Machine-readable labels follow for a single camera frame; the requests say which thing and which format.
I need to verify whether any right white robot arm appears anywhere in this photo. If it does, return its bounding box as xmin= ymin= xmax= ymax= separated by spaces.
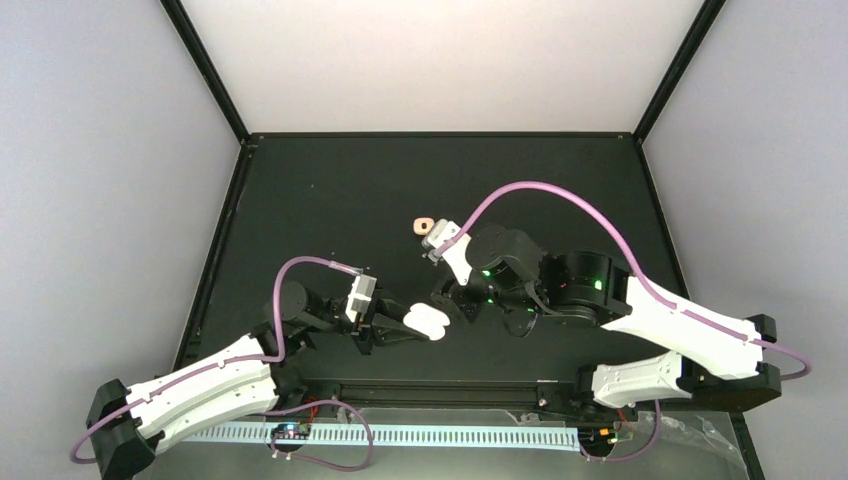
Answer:
xmin=423 ymin=221 xmax=782 ymax=419

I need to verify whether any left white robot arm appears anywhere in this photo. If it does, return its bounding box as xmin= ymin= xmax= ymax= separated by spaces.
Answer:
xmin=86 ymin=276 xmax=450 ymax=479

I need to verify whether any black right frame post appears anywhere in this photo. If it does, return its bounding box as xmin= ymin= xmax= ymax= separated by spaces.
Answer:
xmin=632 ymin=0 xmax=726 ymax=146

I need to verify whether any black front rail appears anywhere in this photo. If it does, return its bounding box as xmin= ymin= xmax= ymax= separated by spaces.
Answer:
xmin=273 ymin=374 xmax=592 ymax=409

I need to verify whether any right circuit board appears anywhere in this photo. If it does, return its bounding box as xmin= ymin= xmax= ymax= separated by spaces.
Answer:
xmin=578 ymin=428 xmax=633 ymax=445

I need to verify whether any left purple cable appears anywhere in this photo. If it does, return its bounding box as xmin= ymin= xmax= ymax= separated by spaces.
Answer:
xmin=69 ymin=256 xmax=364 ymax=465

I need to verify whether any white oval case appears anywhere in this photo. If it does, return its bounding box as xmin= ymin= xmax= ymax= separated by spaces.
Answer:
xmin=403 ymin=303 xmax=451 ymax=341

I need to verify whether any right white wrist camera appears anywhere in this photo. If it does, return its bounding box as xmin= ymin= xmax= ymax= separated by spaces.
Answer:
xmin=421 ymin=219 xmax=472 ymax=286

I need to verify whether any purple looped cable front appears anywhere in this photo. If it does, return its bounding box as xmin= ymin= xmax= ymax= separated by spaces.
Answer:
xmin=261 ymin=399 xmax=376 ymax=473

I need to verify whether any white slotted cable duct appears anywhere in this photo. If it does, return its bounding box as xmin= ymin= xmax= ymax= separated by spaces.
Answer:
xmin=187 ymin=422 xmax=580 ymax=452

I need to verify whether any left circuit board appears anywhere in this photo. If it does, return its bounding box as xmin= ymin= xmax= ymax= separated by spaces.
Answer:
xmin=271 ymin=423 xmax=312 ymax=442

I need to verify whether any white square charging case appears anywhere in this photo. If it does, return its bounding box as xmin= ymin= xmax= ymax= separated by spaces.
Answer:
xmin=413 ymin=217 xmax=435 ymax=236

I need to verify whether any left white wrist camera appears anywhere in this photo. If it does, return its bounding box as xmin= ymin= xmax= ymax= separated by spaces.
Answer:
xmin=345 ymin=274 xmax=377 ymax=324

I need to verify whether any circuit board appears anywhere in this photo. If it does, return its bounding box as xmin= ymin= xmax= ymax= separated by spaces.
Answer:
xmin=578 ymin=428 xmax=633 ymax=445
xmin=271 ymin=423 xmax=312 ymax=442

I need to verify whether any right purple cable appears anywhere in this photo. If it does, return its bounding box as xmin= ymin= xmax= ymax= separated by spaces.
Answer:
xmin=433 ymin=181 xmax=813 ymax=382

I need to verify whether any black frame post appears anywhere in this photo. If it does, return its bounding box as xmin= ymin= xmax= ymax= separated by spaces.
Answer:
xmin=632 ymin=0 xmax=726 ymax=146
xmin=160 ymin=0 xmax=250 ymax=143

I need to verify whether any black left frame post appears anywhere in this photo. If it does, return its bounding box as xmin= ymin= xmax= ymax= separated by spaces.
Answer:
xmin=160 ymin=0 xmax=250 ymax=143

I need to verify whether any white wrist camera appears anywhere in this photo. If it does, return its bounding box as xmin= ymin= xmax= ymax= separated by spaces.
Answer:
xmin=421 ymin=219 xmax=472 ymax=286
xmin=345 ymin=274 xmax=377 ymax=324

